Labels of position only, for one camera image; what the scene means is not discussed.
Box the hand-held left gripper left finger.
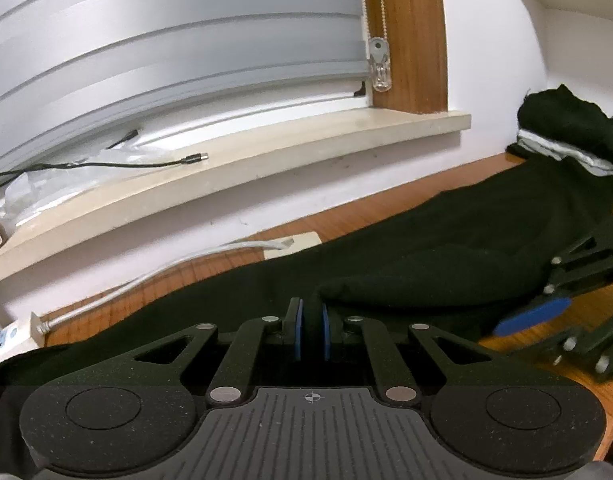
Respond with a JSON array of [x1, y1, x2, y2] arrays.
[[51, 297, 306, 407]]

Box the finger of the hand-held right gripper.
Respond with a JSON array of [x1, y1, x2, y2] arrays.
[[509, 310, 613, 381], [493, 230, 613, 339]]

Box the white power cord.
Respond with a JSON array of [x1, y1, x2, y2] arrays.
[[36, 239, 294, 333]]

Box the clear plastic bag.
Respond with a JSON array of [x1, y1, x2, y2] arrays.
[[0, 146, 154, 223]]

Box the grey window blind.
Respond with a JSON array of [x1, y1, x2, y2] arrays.
[[0, 0, 370, 176]]

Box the black pants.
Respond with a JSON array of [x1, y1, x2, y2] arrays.
[[0, 152, 613, 461]]

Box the black cable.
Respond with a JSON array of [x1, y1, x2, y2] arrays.
[[106, 130, 140, 151], [0, 152, 210, 181]]

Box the wooden window frame post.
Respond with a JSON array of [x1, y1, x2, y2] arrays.
[[361, 0, 450, 114]]

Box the white garment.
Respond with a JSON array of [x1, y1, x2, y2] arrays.
[[517, 129, 613, 178]]

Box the beige window sill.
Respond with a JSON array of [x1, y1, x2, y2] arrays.
[[0, 110, 472, 288]]

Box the folded black garment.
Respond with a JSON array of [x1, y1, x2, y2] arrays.
[[517, 84, 613, 161]]

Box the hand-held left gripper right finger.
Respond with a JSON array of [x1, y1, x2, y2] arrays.
[[319, 303, 573, 407]]

